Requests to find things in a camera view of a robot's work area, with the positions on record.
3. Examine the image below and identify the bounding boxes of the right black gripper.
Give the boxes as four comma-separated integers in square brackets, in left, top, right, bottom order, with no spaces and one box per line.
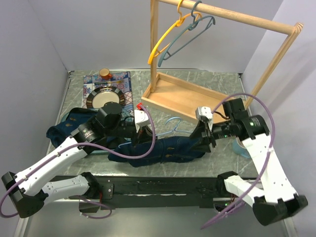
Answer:
[188,119,234,153]

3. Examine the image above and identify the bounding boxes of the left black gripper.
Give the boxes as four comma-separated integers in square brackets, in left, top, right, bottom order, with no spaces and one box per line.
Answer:
[106,120,158,147]

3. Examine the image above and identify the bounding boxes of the light blue wire hanger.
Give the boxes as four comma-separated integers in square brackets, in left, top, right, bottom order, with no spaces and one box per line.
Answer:
[118,116,191,150]

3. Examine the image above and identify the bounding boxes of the blue denim skirt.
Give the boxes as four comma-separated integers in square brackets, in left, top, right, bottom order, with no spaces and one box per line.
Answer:
[108,136,205,167]

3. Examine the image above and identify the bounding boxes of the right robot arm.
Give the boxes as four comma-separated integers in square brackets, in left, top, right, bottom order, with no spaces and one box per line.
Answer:
[190,96,308,229]

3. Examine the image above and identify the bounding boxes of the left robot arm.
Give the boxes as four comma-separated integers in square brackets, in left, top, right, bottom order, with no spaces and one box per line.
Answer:
[1,102,156,218]

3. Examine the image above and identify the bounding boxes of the grey-blue plastic hanger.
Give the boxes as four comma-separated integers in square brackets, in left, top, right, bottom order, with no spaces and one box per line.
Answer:
[158,1,217,67]

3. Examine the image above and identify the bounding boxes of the yellow plastic hanger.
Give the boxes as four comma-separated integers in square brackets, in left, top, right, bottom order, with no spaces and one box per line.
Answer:
[148,0,189,65]

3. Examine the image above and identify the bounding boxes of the light blue mug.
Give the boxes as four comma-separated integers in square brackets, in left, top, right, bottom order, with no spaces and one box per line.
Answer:
[232,137,250,158]

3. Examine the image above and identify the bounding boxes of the wooden clothes rack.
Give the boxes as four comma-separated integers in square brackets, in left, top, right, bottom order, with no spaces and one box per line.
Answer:
[141,0,303,123]

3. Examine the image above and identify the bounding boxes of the patterned blue placemat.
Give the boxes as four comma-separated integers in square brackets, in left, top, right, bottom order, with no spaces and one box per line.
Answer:
[81,72,134,121]

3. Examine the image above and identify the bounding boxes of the gold fork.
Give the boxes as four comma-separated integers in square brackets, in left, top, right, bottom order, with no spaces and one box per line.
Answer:
[94,80,124,86]

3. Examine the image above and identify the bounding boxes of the black rimmed plate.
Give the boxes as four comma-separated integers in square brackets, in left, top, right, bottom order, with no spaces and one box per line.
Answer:
[85,86,125,109]

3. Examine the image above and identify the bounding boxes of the crumpled denim garment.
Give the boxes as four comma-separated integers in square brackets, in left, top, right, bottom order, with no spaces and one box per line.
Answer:
[46,108,127,150]

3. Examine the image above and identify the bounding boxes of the orange cup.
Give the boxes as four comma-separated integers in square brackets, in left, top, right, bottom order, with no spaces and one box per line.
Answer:
[99,68,112,80]

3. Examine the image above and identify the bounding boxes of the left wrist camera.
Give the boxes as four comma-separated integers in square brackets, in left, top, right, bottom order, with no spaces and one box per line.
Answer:
[134,103,150,130]

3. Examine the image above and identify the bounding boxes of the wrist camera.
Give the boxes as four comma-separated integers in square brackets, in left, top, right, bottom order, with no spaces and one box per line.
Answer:
[134,103,150,130]
[195,106,213,130]

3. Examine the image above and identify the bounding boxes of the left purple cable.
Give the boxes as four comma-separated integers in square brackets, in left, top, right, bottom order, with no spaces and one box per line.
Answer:
[0,106,157,220]

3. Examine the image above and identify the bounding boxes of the purple cable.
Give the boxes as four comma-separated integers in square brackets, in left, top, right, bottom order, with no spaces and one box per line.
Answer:
[0,106,157,220]
[200,92,276,230]

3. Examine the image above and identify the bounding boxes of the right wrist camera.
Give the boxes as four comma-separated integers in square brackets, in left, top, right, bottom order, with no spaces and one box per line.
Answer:
[195,106,213,130]

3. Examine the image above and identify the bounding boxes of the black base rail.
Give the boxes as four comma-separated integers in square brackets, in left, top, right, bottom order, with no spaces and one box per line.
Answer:
[83,176,233,209]

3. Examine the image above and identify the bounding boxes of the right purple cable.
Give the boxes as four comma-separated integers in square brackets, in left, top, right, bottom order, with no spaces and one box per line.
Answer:
[200,92,276,230]

